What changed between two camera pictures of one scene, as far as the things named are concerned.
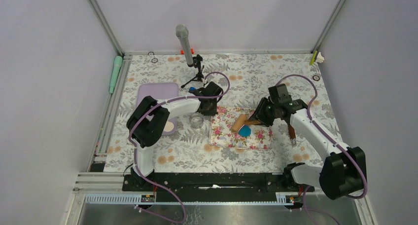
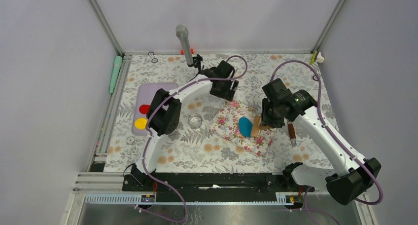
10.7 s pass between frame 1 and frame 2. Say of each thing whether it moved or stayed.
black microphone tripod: stayed
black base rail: stayed
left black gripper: moved
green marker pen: stayed
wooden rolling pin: moved
